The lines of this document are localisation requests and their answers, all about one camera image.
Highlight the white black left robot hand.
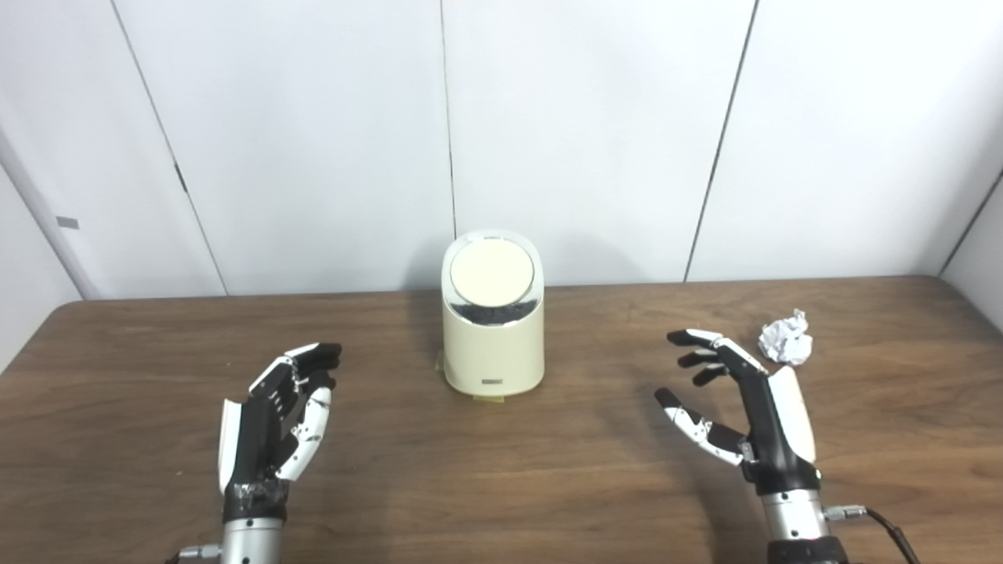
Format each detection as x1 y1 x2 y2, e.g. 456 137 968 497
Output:
218 342 343 524

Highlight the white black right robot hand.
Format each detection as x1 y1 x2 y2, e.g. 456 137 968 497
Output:
655 329 822 496

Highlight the white paper ball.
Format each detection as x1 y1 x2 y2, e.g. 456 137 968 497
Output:
758 308 813 367

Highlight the round cream bin lid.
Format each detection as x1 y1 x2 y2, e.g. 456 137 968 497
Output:
450 239 535 306

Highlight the cream-colored bin body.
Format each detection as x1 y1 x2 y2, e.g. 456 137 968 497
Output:
440 229 546 397

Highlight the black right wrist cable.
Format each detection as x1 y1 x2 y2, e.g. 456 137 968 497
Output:
823 505 922 564

